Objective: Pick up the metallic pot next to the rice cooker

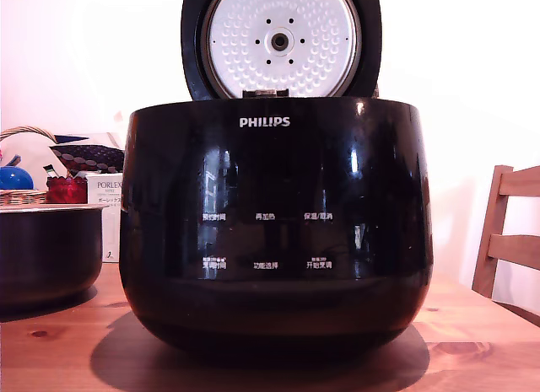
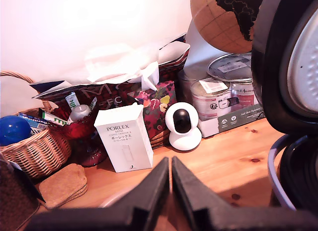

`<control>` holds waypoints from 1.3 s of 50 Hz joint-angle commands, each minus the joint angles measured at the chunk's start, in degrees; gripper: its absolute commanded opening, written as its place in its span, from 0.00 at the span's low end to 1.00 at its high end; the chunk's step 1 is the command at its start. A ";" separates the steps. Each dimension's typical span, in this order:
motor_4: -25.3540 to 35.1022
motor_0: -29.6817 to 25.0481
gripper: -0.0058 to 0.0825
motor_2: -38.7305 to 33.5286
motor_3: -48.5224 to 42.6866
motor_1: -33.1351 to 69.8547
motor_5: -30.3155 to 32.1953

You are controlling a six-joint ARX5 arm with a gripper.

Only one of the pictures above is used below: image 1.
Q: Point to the rice cooker lid, silver plate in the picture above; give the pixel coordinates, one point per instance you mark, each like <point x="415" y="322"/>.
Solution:
<point x="253" y="38"/>

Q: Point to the wooden chair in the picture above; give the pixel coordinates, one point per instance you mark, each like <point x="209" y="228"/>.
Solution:
<point x="502" y="244"/>

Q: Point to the black Philips rice cooker body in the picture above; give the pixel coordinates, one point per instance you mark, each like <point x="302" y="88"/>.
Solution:
<point x="274" y="177"/>

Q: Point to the white Porlex box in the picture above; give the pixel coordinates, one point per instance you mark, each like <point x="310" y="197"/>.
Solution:
<point x="107" y="223"/>

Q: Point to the blue round ball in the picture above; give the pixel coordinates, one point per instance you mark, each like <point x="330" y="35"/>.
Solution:
<point x="14" y="179"/>

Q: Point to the dark metallic pot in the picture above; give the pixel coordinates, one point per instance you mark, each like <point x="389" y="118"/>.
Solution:
<point x="46" y="253"/>

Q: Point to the dark dotted patterned cloth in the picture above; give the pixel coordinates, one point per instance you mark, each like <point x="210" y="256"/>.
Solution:
<point x="90" y="156"/>

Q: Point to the woven wicker basket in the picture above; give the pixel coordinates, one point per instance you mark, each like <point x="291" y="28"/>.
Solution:
<point x="21" y="196"/>

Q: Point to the red glass jar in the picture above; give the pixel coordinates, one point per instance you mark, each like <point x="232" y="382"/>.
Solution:
<point x="65" y="190"/>

